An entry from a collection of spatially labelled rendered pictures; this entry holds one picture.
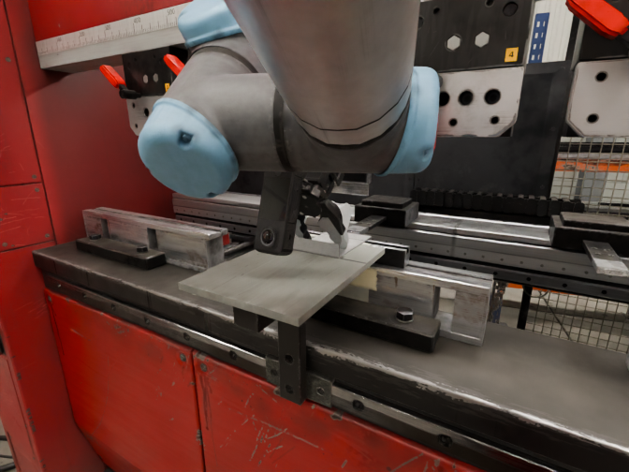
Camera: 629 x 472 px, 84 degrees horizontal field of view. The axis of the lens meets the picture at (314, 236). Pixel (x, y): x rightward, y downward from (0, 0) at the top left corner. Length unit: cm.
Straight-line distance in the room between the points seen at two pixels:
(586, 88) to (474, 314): 31
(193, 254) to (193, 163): 59
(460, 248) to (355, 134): 64
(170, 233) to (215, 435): 45
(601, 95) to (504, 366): 35
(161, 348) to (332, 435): 41
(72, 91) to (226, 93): 100
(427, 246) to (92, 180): 98
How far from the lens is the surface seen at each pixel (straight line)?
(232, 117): 27
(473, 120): 50
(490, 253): 81
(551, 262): 82
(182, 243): 87
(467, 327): 59
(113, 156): 130
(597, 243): 74
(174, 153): 27
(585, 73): 51
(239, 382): 70
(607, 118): 51
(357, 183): 59
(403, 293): 59
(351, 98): 17
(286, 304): 39
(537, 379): 57
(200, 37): 35
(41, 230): 122
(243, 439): 79
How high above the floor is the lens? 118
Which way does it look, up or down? 16 degrees down
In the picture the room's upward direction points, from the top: straight up
